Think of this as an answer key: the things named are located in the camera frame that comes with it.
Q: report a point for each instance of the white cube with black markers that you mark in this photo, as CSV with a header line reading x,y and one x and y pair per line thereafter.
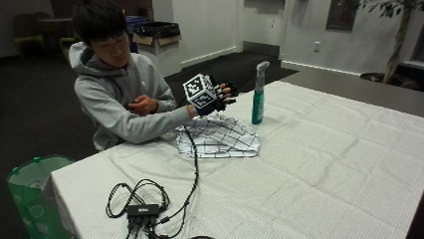
x,y
200,90

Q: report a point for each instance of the green spray bottle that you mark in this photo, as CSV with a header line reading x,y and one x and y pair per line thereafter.
x,y
258,99

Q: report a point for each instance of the the person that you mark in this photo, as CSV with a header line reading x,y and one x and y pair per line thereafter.
x,y
111,89

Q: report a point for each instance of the white black checked cloth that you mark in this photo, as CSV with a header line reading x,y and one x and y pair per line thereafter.
x,y
221,137

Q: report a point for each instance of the white bin with black liner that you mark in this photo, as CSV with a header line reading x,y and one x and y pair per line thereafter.
x,y
159,45

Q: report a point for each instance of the green chair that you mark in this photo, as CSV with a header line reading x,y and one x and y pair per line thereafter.
x,y
67,43
29,38

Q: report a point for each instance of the white tablecloth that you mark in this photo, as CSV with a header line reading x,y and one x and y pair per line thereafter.
x,y
288,172

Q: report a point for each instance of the dark round table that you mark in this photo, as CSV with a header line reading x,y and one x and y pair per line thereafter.
x,y
55,25

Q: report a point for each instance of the black hub box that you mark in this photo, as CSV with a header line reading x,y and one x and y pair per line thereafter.
x,y
143,210

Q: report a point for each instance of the dark plant pot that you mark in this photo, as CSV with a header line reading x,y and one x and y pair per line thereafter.
x,y
385,79

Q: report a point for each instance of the indoor tree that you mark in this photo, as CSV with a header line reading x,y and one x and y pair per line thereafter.
x,y
398,33

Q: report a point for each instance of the white wall outlet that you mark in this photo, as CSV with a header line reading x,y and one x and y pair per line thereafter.
x,y
317,46

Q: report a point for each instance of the dark wall frame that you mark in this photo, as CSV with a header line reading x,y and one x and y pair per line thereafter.
x,y
341,15

